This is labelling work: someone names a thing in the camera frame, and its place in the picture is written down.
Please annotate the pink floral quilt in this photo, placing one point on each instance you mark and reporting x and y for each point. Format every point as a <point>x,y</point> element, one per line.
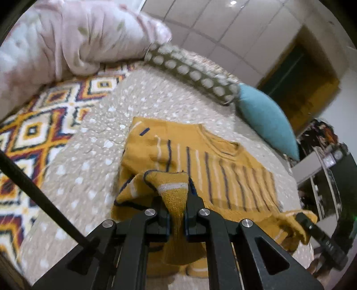
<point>69,36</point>

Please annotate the yellow striped sweater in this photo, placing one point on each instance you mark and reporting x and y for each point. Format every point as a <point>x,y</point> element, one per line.
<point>195,145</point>

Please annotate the geometric patterned blanket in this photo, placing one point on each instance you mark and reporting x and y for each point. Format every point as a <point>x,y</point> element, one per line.
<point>33,131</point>

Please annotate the white wardrobe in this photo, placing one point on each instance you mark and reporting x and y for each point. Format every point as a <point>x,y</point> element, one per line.
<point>223,22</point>

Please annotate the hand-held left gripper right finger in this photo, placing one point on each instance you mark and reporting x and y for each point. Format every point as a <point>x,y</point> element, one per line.
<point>192,223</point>

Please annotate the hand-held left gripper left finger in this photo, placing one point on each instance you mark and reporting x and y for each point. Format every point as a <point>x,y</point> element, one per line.
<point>163,223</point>

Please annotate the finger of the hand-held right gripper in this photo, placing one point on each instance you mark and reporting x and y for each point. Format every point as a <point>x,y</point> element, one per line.
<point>315,227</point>

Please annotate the beige dotted bedspread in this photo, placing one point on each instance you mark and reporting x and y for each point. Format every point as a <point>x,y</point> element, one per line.
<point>92,156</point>

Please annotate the cluttered white shelf unit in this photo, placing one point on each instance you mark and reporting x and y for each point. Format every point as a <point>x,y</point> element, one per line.
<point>318,133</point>

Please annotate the teal pillow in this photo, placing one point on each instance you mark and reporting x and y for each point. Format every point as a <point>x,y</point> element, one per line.
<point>265,120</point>

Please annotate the wooden door frame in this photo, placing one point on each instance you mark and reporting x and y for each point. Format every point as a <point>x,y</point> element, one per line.
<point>306,78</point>

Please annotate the polka dot bolster pillow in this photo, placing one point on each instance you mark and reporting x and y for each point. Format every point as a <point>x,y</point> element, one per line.
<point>192,72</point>

